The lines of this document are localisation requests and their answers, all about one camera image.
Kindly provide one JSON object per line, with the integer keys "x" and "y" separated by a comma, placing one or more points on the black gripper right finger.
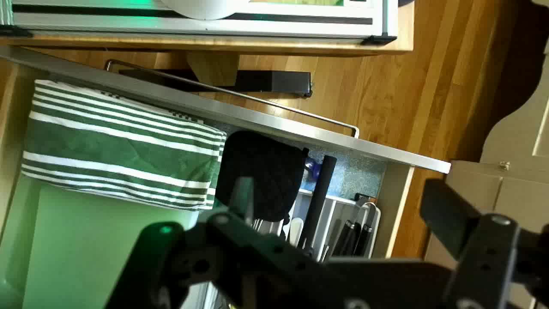
{"x": 486, "y": 251}

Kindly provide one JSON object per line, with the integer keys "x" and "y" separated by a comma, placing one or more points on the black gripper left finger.
{"x": 172, "y": 268}

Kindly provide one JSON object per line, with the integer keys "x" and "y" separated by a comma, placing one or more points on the blue patterned drawer liner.
{"x": 361, "y": 174}

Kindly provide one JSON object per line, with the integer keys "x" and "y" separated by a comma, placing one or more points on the wooden drawer steel front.
{"x": 241, "y": 114}

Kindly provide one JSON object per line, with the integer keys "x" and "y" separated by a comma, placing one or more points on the green cutting board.
{"x": 97, "y": 251}

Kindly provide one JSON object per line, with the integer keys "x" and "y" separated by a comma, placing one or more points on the green white striped towel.
{"x": 121, "y": 143}

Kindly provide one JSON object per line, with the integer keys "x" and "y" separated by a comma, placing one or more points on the black stand foot bar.
{"x": 275, "y": 83}

